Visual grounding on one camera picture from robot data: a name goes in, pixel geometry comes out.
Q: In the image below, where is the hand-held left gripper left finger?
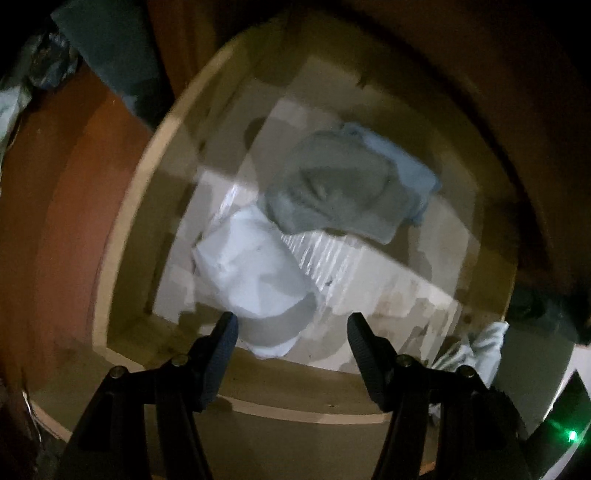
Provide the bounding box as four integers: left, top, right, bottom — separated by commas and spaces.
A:
60, 311, 239, 480

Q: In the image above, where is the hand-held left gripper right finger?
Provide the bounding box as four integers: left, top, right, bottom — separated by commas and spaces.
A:
346, 312, 532, 480

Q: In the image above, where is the white underwear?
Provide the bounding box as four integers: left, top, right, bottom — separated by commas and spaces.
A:
191, 203, 319, 361
429, 320, 511, 416

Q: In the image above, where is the wooden drawer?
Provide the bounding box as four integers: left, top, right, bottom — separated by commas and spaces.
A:
92, 9, 520, 476

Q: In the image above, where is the grey underwear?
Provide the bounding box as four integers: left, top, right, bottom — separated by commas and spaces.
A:
264, 130, 419, 245

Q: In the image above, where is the light blue underwear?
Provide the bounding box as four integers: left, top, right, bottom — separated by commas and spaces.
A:
342, 121, 441, 227

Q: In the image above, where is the white drawer liner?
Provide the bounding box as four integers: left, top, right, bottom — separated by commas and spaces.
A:
152, 55, 467, 374

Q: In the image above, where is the wooden nightstand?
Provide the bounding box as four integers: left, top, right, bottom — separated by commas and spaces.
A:
148, 0, 591, 301

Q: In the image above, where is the white crumpled cloth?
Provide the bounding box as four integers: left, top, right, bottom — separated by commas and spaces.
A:
0, 88, 24, 158

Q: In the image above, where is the blue plaid cloth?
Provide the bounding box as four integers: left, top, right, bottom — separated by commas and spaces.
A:
51, 0, 591, 344

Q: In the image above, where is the blue patterned bag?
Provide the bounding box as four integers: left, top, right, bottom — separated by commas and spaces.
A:
28, 32, 79, 88

